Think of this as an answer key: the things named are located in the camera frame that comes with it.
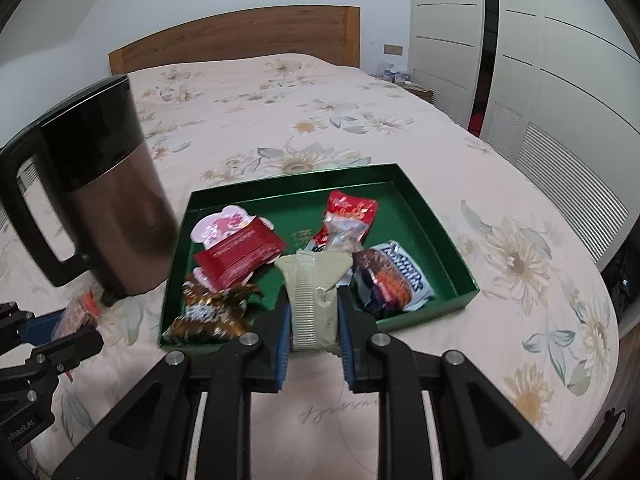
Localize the white wardrobe doors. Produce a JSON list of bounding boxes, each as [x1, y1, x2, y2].
[[409, 0, 639, 268]]

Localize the green shallow tray box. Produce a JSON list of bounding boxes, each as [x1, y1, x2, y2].
[[157, 161, 482, 352]]

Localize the red spicy strip snack packet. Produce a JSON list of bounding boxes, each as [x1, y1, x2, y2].
[[314, 190, 378, 245]]

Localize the wooden headboard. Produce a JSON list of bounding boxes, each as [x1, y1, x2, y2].
[[108, 4, 361, 75]]

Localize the clear pink cartoon candy packet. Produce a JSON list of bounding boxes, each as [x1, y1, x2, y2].
[[305, 214, 368, 254]]

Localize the pale green pastry packet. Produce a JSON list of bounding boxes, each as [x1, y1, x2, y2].
[[274, 250, 352, 354]]

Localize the pink cartoon character snack packet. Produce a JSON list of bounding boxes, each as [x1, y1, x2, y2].
[[190, 205, 274, 292]]

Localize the small orange-ended clear packet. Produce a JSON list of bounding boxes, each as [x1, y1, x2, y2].
[[51, 289, 102, 340]]

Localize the brown gold oat snack packet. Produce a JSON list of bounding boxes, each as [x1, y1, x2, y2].
[[160, 273, 264, 346]]

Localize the brown black electric kettle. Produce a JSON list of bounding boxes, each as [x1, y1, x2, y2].
[[1, 74, 178, 306]]

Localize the wooden nightstand with items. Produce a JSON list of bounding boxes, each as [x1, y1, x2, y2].
[[375, 63, 434, 103]]

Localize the red long snack packet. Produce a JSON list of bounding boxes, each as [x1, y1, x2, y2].
[[194, 218, 288, 290]]

